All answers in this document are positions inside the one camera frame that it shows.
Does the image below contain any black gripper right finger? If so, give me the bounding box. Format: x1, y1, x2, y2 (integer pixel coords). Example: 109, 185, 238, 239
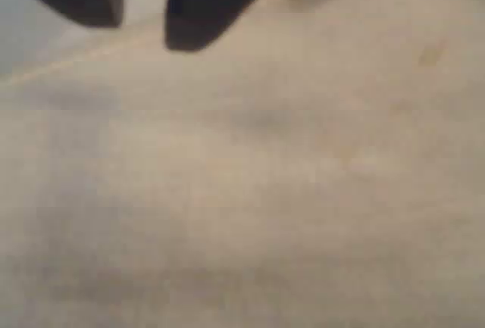
164, 0, 283, 52

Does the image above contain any cream cloth with striped band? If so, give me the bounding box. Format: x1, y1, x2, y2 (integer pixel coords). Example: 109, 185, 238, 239
0, 0, 485, 328

